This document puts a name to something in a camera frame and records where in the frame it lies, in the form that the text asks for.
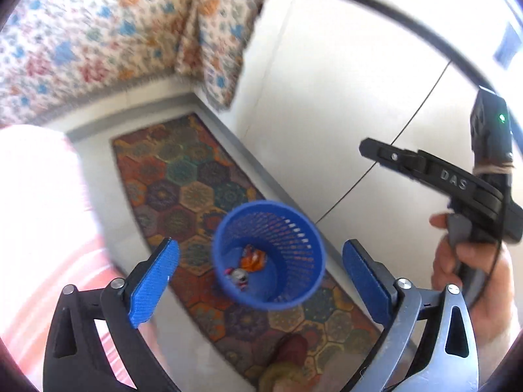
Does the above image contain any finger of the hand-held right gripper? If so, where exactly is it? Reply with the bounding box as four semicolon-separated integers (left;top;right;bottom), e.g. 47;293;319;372
359;138;431;182

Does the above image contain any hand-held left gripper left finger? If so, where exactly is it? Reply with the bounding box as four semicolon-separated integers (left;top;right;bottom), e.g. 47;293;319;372
43;237;182;392

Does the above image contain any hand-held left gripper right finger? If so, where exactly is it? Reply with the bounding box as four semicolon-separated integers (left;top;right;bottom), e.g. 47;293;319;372
342;239;480;392

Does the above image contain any orange snack wrapper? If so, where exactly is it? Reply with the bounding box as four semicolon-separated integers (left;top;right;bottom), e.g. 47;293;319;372
240;244;271;273

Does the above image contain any blue mesh wastebasket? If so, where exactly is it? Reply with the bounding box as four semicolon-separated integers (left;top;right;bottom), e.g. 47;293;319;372
211;200;327;310

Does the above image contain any person's right hand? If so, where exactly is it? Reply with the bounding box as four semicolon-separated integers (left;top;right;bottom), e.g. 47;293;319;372
430;212;516;346

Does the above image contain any hexagon patterned rug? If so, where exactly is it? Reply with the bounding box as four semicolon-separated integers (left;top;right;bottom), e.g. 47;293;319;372
111;113;382;388

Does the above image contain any pink striped tablecloth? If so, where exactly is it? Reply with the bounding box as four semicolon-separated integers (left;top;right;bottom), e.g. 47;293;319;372
0;124;164;392

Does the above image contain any small printed armrest cloth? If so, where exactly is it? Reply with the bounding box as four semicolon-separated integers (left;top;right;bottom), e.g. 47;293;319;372
176;0;272;110

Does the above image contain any printed sofa cover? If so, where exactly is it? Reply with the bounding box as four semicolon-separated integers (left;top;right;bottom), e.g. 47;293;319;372
0;0;205;129

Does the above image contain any dark wall plate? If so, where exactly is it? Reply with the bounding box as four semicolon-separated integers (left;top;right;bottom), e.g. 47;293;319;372
492;22;522;70

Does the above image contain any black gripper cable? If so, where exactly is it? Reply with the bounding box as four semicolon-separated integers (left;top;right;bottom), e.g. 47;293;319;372
470;194;511;309

